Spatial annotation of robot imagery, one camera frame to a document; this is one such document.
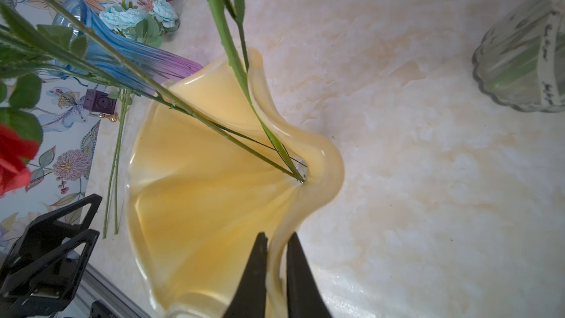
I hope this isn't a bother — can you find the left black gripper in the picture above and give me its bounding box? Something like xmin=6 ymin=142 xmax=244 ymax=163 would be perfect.
xmin=1 ymin=194 xmax=102 ymax=317

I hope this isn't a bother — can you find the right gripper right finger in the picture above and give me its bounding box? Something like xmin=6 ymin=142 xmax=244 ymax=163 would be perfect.
xmin=286 ymin=233 xmax=332 ymax=318

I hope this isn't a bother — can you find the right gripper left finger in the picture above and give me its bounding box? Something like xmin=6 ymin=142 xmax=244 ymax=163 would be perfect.
xmin=223 ymin=233 xmax=268 ymax=318

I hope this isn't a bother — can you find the yellow ruffled glass vase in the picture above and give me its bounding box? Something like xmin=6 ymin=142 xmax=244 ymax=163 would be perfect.
xmin=127 ymin=48 xmax=345 ymax=317

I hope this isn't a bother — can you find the light blue rose stem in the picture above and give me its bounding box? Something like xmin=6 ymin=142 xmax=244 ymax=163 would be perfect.
xmin=99 ymin=0 xmax=180 ymax=238

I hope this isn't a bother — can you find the red rose stem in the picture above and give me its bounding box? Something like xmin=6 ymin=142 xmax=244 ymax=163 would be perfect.
xmin=1 ymin=74 xmax=44 ymax=194

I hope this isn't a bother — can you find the blue purple glass vase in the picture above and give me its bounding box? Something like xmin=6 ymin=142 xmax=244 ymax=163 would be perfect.
xmin=63 ymin=0 xmax=203 ymax=95

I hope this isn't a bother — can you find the clear ribbed glass vase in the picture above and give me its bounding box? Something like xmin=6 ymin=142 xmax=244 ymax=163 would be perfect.
xmin=472 ymin=0 xmax=564 ymax=113

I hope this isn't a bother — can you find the purple perfume bottle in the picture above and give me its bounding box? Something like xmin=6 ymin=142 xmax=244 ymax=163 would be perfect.
xmin=83 ymin=89 xmax=119 ymax=122

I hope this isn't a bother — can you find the pink rose blue carnation bouquet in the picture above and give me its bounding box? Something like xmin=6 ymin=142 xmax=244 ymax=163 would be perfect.
xmin=0 ymin=0 xmax=308 ymax=183

